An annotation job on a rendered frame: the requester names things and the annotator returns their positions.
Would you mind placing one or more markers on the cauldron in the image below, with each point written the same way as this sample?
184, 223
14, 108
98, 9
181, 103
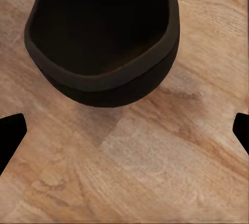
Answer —
104, 53

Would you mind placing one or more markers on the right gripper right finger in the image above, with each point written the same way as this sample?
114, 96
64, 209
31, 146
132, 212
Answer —
241, 129

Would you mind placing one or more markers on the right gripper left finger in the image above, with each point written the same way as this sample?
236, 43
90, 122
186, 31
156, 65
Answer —
12, 131

